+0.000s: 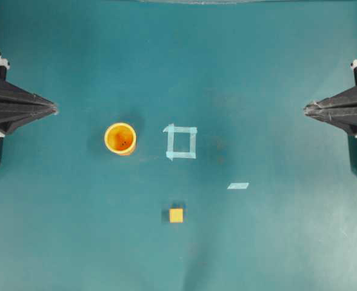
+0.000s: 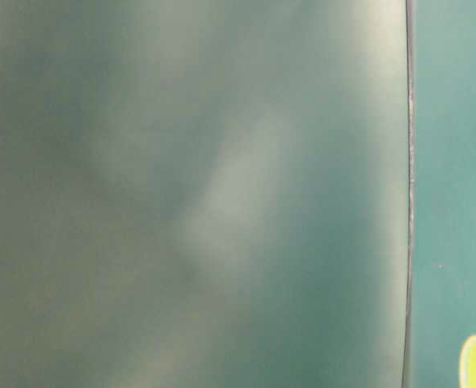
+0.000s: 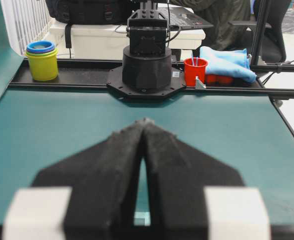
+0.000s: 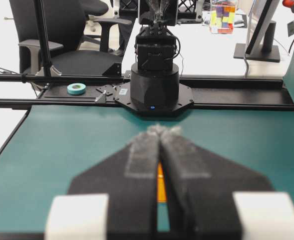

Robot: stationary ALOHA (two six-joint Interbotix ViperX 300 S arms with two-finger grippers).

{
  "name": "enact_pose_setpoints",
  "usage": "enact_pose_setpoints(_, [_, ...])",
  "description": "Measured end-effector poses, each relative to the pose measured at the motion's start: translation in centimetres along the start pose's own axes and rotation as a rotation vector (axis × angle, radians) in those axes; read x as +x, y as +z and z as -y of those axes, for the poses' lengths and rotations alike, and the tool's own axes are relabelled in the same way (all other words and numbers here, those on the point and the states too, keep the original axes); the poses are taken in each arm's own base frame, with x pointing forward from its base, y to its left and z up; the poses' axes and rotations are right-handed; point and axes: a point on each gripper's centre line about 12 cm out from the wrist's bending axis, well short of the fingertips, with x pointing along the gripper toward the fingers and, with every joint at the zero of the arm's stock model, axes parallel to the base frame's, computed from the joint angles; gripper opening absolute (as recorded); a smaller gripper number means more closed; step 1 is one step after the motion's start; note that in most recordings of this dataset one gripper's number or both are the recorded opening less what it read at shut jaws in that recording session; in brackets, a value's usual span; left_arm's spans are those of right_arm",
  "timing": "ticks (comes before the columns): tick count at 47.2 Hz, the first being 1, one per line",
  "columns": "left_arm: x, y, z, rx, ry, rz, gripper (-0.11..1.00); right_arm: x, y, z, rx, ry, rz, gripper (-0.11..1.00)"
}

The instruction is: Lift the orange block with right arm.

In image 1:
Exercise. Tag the light blue tape strip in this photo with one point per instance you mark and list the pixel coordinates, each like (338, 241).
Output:
(238, 186)

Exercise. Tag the yellow orange plastic cup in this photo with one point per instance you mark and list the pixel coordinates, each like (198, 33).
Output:
(120, 138)

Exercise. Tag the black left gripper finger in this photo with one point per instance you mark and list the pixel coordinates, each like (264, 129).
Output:
(12, 93)
(15, 116)

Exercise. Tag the light blue tape square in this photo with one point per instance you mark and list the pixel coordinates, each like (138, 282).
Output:
(181, 142)

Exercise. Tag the orange cube block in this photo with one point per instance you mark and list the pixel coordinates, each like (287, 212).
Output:
(176, 215)

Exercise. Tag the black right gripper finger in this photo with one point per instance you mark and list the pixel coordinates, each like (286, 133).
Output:
(345, 99)
(343, 118)

